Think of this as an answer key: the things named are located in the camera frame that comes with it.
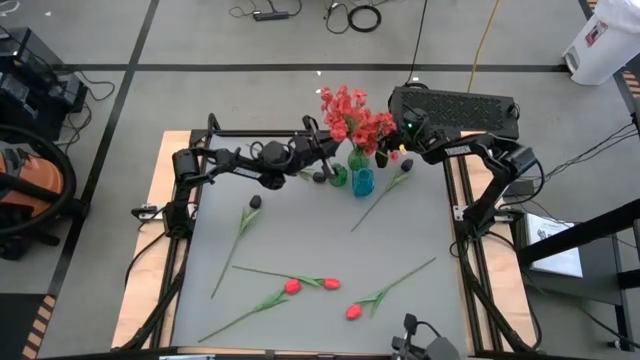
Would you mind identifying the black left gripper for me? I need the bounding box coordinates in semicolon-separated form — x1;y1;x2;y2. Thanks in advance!
292;114;347;182

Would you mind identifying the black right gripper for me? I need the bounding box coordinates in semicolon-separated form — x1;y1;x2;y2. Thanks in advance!
375;107;446;170

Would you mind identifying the red blossom flower bunch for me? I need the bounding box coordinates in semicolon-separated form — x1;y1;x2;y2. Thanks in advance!
372;112;401;164
318;84;374;151
349;112;386;156

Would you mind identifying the black artificial tulip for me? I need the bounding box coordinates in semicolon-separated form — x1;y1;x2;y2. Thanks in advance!
210;193;264;300
297;167;328;185
350;158;415;233

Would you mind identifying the red artificial tulip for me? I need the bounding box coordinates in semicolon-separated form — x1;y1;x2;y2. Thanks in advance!
344;257;438;322
231;264;343;292
197;277;303;344

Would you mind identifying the tall green glass vase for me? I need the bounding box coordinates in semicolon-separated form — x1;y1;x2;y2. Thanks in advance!
347;147;372;172

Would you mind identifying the small green glass vase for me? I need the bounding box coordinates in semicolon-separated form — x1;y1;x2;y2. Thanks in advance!
329;163;349;188

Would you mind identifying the blue glass vase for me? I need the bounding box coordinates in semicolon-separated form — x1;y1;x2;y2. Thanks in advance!
351;167;376;198

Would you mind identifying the black perforated computer case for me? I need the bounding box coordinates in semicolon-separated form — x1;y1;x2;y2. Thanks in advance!
388;83;521;161

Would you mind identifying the black power strip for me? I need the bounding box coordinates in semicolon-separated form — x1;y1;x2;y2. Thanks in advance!
252;10;291;22

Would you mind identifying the printed paper sheet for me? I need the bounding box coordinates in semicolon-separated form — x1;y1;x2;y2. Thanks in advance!
524;213;585;279

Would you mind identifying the white trash bin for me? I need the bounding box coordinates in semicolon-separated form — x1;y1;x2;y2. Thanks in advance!
562;0;640;86

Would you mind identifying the black mat striped edge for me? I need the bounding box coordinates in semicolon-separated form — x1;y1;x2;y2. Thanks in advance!
612;68;640;101
0;293;58;360

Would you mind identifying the dark grey side table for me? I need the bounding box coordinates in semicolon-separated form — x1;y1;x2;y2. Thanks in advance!
512;217;626;307

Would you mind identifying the orange vacuum cleaner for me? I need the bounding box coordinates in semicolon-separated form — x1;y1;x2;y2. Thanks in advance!
0;123;79;237

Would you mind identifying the orange shop vacuum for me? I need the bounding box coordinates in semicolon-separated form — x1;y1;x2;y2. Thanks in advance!
0;142;66;221

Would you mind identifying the black equipment cart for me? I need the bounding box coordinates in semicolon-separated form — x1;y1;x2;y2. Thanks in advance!
0;27;90;142

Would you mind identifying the black table frame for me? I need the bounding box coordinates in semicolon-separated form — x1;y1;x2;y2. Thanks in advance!
112;112;544;360

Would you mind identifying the yellow floor cable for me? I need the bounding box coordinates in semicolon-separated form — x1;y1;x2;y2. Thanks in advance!
466;0;503;94

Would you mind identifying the coiled black cable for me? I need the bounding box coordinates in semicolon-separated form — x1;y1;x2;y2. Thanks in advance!
347;4;384;34

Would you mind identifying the black floor cable bundle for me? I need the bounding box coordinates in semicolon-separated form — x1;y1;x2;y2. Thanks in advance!
552;122;640;174

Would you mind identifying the black metal stand frame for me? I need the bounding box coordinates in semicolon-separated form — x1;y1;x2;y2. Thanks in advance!
514;198;640;351

